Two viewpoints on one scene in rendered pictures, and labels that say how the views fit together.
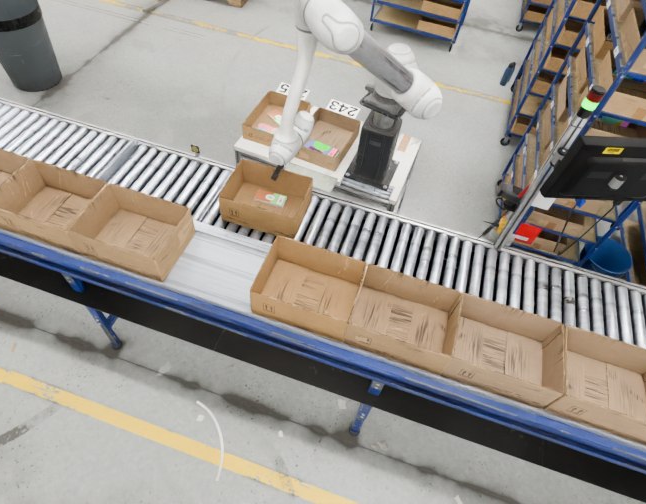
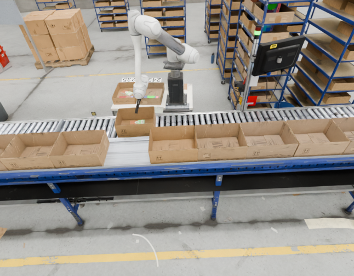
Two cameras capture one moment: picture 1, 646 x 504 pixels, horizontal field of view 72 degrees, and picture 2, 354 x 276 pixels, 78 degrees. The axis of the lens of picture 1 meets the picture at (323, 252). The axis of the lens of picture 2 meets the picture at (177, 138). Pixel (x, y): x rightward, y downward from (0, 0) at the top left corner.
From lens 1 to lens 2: 0.49 m
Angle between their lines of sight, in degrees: 12
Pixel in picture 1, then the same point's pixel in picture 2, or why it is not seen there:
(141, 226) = (82, 148)
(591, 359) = (301, 134)
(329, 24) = (147, 24)
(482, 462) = (275, 208)
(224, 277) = (131, 155)
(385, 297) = (207, 139)
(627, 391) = (320, 140)
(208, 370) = (132, 218)
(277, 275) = (155, 147)
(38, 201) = (24, 154)
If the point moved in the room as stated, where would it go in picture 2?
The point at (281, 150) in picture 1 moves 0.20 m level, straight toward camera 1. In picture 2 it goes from (139, 91) to (145, 102)
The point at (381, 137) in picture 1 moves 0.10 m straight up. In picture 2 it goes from (177, 81) to (177, 72)
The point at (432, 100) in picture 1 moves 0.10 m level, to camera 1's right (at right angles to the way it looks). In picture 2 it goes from (195, 53) to (205, 52)
